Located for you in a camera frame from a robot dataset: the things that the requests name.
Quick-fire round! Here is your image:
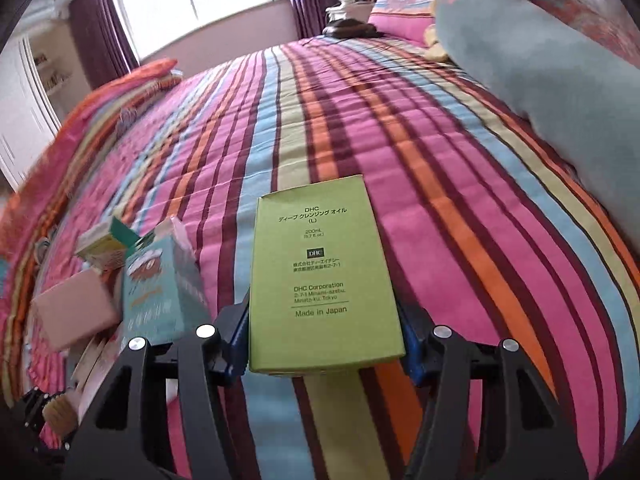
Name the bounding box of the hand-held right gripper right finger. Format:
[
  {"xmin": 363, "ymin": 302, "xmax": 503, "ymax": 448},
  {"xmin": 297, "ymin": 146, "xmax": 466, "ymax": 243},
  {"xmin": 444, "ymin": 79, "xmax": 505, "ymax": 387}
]
[{"xmin": 398, "ymin": 300, "xmax": 588, "ymax": 480}]

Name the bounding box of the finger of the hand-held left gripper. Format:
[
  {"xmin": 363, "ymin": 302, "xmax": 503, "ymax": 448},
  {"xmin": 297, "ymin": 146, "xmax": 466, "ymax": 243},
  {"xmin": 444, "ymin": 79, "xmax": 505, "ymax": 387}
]
[{"xmin": 20, "ymin": 389, "xmax": 68, "ymax": 453}]

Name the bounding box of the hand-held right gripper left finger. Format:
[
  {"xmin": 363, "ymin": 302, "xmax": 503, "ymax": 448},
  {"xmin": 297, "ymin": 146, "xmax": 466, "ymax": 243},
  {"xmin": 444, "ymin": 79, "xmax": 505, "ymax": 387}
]
[{"xmin": 62, "ymin": 292, "xmax": 251, "ymax": 480}]

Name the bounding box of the teal cardboard box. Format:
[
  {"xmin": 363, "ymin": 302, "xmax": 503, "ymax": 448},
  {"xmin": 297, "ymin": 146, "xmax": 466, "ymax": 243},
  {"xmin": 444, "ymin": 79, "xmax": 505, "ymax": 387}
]
[{"xmin": 122, "ymin": 232, "xmax": 212, "ymax": 347}]

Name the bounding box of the green cardboard box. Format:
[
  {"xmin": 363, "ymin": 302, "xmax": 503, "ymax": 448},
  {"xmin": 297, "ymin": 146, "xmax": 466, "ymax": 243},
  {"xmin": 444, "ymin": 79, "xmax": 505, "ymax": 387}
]
[{"xmin": 248, "ymin": 174, "xmax": 407, "ymax": 376}]

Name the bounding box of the pink cardboard box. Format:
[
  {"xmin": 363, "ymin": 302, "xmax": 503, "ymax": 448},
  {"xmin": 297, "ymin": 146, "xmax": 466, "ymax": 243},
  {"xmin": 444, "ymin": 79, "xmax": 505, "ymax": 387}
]
[{"xmin": 31, "ymin": 269, "xmax": 123, "ymax": 352}]

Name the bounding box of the cream flat box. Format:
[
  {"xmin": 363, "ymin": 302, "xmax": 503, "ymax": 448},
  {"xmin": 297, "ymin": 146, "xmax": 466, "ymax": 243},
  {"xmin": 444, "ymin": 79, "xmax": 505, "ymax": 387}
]
[{"xmin": 72, "ymin": 337, "xmax": 123, "ymax": 391}]

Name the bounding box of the small green white box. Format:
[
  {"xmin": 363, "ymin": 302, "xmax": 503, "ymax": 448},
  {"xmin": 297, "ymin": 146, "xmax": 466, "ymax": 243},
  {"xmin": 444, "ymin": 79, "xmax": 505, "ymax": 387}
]
[{"xmin": 75, "ymin": 215, "xmax": 142, "ymax": 272}]

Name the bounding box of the striped bedspread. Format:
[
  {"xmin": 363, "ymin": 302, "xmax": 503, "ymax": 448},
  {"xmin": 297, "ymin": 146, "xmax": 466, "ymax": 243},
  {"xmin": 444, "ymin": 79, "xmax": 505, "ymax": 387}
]
[{"xmin": 0, "ymin": 30, "xmax": 640, "ymax": 480}]

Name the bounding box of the orange patterned blanket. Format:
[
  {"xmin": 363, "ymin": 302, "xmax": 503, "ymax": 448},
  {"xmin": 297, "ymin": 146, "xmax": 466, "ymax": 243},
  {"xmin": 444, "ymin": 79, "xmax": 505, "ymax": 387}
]
[{"xmin": 0, "ymin": 57, "xmax": 183, "ymax": 281}]

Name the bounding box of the teal pillow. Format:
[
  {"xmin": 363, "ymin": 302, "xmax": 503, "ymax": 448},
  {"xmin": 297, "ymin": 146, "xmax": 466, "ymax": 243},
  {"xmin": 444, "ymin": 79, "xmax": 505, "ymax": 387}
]
[{"xmin": 434, "ymin": 0, "xmax": 640, "ymax": 228}]

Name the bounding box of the pink pillow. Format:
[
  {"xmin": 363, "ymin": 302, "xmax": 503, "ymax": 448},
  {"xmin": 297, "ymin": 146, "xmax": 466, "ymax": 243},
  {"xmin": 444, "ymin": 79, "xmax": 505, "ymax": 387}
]
[{"xmin": 367, "ymin": 0, "xmax": 443, "ymax": 45}]

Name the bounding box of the window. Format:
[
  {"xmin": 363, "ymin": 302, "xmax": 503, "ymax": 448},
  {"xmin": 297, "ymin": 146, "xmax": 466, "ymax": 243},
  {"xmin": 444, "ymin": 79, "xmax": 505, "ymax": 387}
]
[{"xmin": 106, "ymin": 0, "xmax": 283, "ymax": 60}]

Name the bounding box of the floral quilt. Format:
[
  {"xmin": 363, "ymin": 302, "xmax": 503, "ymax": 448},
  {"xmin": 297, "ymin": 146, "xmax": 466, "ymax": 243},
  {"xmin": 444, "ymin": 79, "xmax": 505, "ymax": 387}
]
[{"xmin": 527, "ymin": 0, "xmax": 640, "ymax": 91}]

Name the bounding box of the white wall shelf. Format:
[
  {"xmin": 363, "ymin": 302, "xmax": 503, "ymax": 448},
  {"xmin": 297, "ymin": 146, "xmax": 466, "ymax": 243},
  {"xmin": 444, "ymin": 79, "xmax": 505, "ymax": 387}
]
[{"xmin": 0, "ymin": 22, "xmax": 98, "ymax": 193}]

